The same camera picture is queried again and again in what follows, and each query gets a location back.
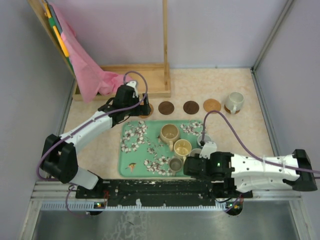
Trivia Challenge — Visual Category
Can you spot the woven rattan coaster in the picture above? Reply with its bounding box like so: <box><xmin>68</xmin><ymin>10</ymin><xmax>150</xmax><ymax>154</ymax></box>
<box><xmin>138</xmin><ymin>103</ymin><xmax>154</xmax><ymax>119</ymax></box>

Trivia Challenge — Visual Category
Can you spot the light blue mug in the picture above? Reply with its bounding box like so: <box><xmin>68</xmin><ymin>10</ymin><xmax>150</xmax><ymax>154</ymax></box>
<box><xmin>188</xmin><ymin>148</ymin><xmax>202</xmax><ymax>157</ymax></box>

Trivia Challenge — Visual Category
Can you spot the small blue-grey cup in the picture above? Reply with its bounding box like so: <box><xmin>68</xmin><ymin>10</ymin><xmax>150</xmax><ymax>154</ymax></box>
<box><xmin>197</xmin><ymin>134</ymin><xmax>212</xmax><ymax>149</ymax></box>

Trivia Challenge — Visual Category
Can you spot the dark reddish wooden coaster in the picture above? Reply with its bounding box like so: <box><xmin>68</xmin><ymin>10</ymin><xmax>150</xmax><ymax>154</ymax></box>
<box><xmin>158</xmin><ymin>101</ymin><xmax>175</xmax><ymax>115</ymax></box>

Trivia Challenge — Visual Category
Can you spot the light brown wooden coaster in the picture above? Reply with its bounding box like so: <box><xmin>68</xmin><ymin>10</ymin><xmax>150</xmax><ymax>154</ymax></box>
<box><xmin>224</xmin><ymin>105</ymin><xmax>241</xmax><ymax>115</ymax></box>

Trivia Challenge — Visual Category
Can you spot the light woven coaster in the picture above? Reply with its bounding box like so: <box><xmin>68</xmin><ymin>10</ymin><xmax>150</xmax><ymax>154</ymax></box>
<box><xmin>203</xmin><ymin>98</ymin><xmax>222</xmax><ymax>113</ymax></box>

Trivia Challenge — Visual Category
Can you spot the dark brown wooden coaster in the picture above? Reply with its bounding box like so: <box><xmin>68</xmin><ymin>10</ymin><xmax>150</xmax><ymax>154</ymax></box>
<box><xmin>183</xmin><ymin>100</ymin><xmax>200</xmax><ymax>115</ymax></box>

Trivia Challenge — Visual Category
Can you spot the white grey mug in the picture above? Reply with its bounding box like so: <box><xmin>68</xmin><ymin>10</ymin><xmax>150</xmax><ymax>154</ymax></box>
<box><xmin>224</xmin><ymin>92</ymin><xmax>245</xmax><ymax>113</ymax></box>

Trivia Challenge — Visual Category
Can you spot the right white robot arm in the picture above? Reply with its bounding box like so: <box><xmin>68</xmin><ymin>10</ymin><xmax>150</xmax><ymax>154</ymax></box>
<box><xmin>183</xmin><ymin>141</ymin><xmax>318</xmax><ymax>198</ymax></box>

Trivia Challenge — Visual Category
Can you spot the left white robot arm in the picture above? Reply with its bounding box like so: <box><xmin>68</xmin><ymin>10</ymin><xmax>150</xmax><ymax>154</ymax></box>
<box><xmin>38</xmin><ymin>80</ymin><xmax>151</xmax><ymax>199</ymax></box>

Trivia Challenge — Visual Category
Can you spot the small grey cup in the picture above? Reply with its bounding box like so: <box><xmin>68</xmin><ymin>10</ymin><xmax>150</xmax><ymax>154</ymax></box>
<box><xmin>168</xmin><ymin>157</ymin><xmax>184</xmax><ymax>176</ymax></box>

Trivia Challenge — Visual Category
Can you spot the pink cloth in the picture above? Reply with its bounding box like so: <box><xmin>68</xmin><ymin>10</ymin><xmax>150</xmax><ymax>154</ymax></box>
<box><xmin>52</xmin><ymin>4</ymin><xmax>124</xmax><ymax>103</ymax></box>

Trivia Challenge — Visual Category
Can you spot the wooden rack stand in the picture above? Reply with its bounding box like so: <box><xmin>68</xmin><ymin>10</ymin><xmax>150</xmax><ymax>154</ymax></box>
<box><xmin>28</xmin><ymin>0</ymin><xmax>171</xmax><ymax>98</ymax></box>

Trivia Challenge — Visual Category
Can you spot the yellow mug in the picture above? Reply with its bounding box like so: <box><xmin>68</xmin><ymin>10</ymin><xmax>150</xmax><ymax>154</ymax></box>
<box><xmin>173</xmin><ymin>139</ymin><xmax>192</xmax><ymax>162</ymax></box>

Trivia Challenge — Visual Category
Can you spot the beige mug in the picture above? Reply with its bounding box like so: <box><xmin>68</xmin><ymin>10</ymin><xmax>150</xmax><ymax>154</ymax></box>
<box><xmin>159</xmin><ymin>124</ymin><xmax>180</xmax><ymax>152</ymax></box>

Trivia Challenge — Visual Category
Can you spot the green floral tray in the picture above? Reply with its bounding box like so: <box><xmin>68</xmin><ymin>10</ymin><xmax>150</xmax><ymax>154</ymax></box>
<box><xmin>118</xmin><ymin>119</ymin><xmax>203</xmax><ymax>179</ymax></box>

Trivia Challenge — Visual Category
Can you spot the yellow green hanger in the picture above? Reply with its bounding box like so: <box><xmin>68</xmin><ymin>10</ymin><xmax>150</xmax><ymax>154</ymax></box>
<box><xmin>42</xmin><ymin>0</ymin><xmax>69</xmax><ymax>58</ymax></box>

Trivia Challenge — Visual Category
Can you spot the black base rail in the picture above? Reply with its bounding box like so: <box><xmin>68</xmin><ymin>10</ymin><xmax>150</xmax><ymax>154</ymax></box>
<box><xmin>75</xmin><ymin>171</ymin><xmax>253</xmax><ymax>207</ymax></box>

